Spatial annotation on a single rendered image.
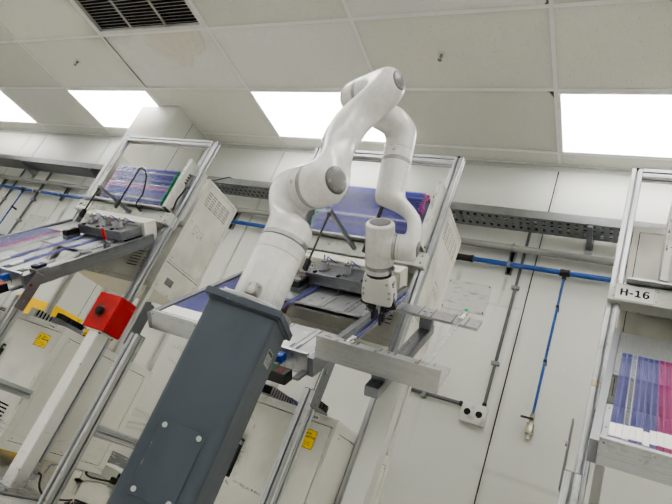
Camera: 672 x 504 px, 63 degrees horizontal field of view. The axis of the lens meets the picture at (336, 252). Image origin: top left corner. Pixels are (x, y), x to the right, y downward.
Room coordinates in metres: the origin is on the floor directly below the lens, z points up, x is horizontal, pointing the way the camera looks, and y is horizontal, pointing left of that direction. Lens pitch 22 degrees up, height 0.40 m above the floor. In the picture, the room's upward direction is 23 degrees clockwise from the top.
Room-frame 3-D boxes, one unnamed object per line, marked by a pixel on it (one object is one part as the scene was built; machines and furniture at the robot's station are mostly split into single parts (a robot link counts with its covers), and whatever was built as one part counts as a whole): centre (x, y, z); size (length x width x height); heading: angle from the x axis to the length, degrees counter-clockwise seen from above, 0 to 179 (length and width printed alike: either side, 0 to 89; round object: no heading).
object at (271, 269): (1.27, 0.13, 0.79); 0.19 x 0.19 x 0.18
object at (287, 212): (1.30, 0.15, 1.00); 0.19 x 0.12 x 0.24; 35
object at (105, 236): (2.94, 1.22, 0.66); 1.01 x 0.73 x 1.31; 149
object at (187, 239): (3.12, 1.13, 0.95); 1.35 x 0.82 x 1.90; 149
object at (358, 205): (2.21, -0.08, 1.52); 0.51 x 0.13 x 0.27; 59
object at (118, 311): (2.32, 0.76, 0.39); 0.24 x 0.24 x 0.78; 59
